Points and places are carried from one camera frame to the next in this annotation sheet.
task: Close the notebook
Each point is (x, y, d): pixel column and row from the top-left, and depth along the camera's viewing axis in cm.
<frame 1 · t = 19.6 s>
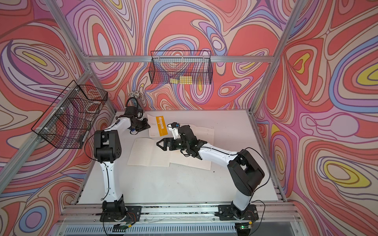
left hand: (151, 125, 106), fingers closed
right hand: (163, 147, 81), fingers open
yellow stripe notebook: (157, 126, 112), on the table
mesh pencil cup: (134, 93, 107), point 21 cm above the table

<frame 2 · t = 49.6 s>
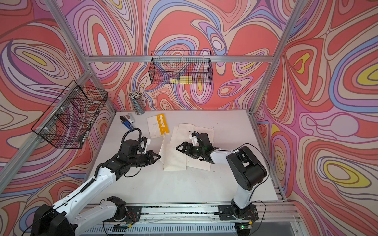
left hand: (161, 157, 78), fingers closed
right hand: (180, 154, 89), fingers open
blue stapler: (124, 121, 110), point 5 cm above the table
the other named things where they were.

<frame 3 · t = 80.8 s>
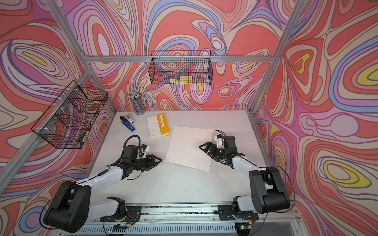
left hand: (161, 162, 85), fingers open
right hand: (203, 153, 88), fingers open
the named things where they were.

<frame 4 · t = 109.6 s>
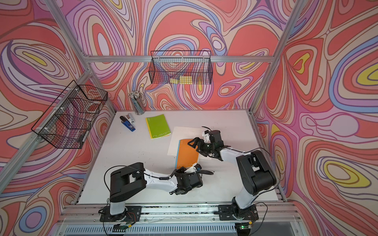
left hand: (184, 170, 88), fingers closed
right hand: (192, 149, 90), fingers open
orange cover notebook: (187, 156, 92), point 5 cm above the table
